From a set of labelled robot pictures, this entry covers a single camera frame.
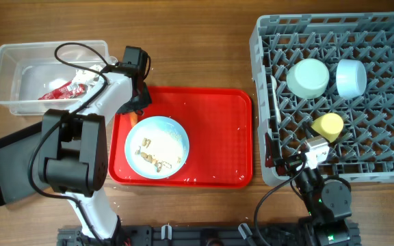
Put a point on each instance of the red plastic tray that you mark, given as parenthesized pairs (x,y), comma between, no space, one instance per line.
(218,123)

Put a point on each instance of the white tissue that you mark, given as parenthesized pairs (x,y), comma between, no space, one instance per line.
(85,77)

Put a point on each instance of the light blue plate with rice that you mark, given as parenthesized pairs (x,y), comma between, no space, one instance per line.
(157,147)

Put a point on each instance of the black bin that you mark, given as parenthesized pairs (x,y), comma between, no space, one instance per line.
(15,152)

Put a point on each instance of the orange carrot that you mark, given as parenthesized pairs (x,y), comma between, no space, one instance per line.
(133,117)

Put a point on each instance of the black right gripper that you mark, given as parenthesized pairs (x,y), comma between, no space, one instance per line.
(289,162)

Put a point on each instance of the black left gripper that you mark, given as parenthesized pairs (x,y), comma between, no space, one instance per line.
(146,100)

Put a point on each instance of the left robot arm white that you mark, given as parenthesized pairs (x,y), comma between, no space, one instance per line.
(70,162)

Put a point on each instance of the light blue bowl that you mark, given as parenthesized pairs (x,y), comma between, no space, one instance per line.
(351,78)

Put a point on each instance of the yellow plastic cup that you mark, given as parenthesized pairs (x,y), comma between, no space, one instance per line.
(328,126)

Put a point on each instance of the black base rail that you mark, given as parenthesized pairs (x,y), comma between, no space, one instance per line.
(243,234)

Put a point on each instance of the grey dishwasher rack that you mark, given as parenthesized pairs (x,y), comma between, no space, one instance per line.
(364,151)

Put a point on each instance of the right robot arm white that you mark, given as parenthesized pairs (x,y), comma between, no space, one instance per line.
(327,200)

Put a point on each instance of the clear plastic bin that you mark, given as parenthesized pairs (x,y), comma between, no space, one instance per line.
(27,72)

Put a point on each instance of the mint green bowl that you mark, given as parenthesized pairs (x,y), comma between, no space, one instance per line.
(308,79)

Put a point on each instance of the white plastic spoon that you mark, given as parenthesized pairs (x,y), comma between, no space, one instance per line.
(275,99)

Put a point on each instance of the red snack wrapper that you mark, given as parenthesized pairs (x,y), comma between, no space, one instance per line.
(66,91)

